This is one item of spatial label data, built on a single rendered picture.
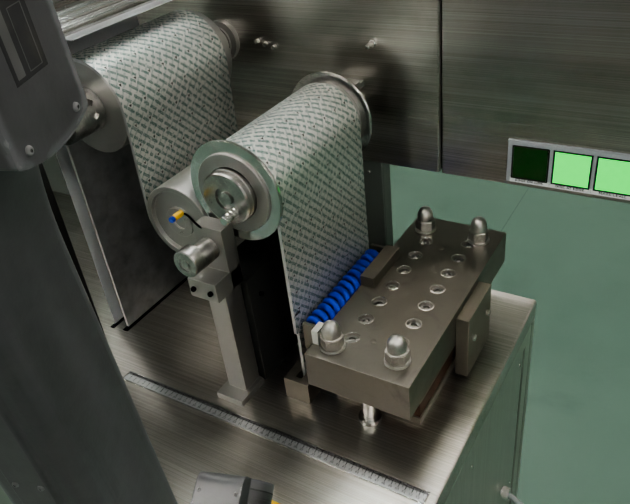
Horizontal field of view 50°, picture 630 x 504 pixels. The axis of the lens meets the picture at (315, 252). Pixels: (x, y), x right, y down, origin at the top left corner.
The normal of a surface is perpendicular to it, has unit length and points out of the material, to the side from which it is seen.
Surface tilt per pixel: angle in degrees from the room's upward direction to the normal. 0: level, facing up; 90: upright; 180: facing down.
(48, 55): 90
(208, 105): 92
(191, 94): 92
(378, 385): 90
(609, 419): 0
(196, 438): 0
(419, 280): 0
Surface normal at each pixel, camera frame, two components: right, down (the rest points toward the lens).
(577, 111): -0.51, 0.52
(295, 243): 0.86, 0.21
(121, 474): 0.96, 0.07
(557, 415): -0.11, -0.83
